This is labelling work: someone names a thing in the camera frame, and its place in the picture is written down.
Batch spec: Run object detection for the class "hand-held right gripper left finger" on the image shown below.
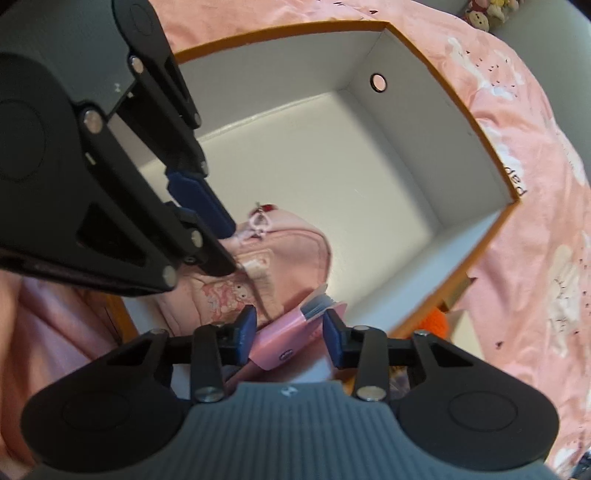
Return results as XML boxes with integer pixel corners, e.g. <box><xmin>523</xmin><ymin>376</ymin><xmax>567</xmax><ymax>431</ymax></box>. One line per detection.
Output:
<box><xmin>107</xmin><ymin>306</ymin><xmax>258</xmax><ymax>403</ymax></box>

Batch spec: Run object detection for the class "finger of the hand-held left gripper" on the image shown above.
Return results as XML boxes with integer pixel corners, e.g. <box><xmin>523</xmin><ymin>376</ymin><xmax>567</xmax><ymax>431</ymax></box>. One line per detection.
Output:
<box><xmin>0</xmin><ymin>106</ymin><xmax>238</xmax><ymax>295</ymax></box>
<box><xmin>115</xmin><ymin>44</ymin><xmax>237</xmax><ymax>236</ymax></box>

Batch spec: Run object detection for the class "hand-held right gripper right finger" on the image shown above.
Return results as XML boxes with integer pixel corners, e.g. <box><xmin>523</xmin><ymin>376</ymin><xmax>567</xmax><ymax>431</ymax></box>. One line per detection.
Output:
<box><xmin>322</xmin><ymin>309</ymin><xmax>476</xmax><ymax>401</ymax></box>

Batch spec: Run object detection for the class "pink cartoon pouch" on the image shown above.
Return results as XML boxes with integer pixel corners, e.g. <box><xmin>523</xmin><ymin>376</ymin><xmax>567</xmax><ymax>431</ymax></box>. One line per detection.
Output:
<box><xmin>152</xmin><ymin>205</ymin><xmax>333</xmax><ymax>339</ymax></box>

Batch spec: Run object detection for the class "orange storage box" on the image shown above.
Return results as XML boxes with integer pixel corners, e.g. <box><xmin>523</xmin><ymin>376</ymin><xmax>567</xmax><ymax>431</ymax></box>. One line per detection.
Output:
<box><xmin>104</xmin><ymin>21</ymin><xmax>528</xmax><ymax>385</ymax></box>

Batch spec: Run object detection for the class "orange crochet ball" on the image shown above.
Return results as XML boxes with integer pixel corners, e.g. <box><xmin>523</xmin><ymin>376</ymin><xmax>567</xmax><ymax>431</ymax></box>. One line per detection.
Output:
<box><xmin>418</xmin><ymin>308</ymin><xmax>451</xmax><ymax>340</ymax></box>

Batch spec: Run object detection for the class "pink printed blanket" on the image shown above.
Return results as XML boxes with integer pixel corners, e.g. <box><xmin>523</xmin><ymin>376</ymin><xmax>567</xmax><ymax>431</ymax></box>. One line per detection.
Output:
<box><xmin>148</xmin><ymin>0</ymin><xmax>591</xmax><ymax>480</ymax></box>

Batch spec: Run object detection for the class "tube of plush toys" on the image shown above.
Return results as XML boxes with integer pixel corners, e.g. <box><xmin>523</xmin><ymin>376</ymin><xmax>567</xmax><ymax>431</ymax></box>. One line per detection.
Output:
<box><xmin>463</xmin><ymin>0</ymin><xmax>522</xmax><ymax>32</ymax></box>

